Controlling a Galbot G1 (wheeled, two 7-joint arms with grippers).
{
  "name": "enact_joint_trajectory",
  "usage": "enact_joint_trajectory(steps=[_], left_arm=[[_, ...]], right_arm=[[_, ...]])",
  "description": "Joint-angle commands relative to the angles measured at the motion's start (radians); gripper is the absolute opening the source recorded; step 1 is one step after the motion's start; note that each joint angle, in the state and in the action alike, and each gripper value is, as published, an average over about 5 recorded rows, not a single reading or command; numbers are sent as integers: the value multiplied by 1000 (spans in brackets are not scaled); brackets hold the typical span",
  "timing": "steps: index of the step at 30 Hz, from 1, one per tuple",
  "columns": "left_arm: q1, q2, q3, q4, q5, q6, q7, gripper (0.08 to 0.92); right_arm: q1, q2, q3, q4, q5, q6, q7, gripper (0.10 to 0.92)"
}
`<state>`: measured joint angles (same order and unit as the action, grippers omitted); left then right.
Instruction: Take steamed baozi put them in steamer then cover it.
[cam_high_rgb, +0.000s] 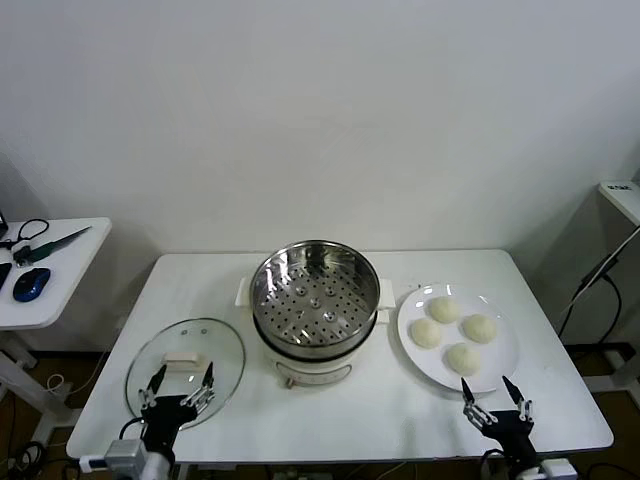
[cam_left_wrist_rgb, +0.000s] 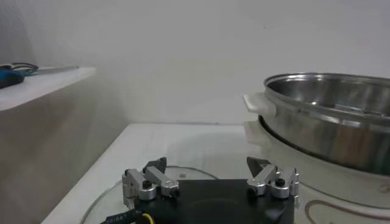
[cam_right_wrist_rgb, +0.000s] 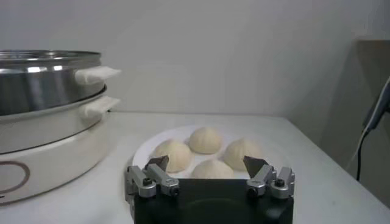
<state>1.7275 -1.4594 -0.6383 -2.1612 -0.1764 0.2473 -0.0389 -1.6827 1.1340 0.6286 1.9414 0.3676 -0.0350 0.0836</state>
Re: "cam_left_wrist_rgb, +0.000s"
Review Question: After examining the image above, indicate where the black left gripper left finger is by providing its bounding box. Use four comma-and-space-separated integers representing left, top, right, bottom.
121, 156, 180, 209

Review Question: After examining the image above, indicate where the stainless steel steamer basket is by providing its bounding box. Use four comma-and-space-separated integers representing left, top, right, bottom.
243, 72, 390, 177

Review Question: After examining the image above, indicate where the green handled blade tool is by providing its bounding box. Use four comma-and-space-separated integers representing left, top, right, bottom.
26, 65, 79, 76

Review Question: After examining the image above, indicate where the white electric pot base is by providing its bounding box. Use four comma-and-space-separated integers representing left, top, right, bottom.
243, 120, 390, 224

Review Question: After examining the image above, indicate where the black looped cable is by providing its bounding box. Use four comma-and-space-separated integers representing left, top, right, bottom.
10, 62, 40, 77

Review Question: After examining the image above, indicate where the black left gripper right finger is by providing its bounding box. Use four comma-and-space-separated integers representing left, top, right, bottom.
246, 156, 301, 200

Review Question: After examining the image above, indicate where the white side table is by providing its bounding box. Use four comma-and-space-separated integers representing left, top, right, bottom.
0, 66, 97, 112

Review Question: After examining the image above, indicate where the round glass pot lid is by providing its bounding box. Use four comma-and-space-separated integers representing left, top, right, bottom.
80, 165, 220, 224

